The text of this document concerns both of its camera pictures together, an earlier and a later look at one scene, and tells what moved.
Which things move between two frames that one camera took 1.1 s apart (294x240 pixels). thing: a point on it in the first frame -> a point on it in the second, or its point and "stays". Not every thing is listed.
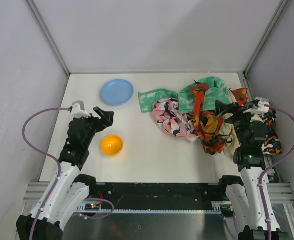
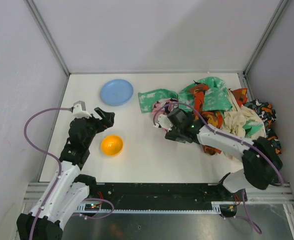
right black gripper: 234,114 -> 175,136
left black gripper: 97,121 stays
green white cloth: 215,94 stays
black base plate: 132,194 stays
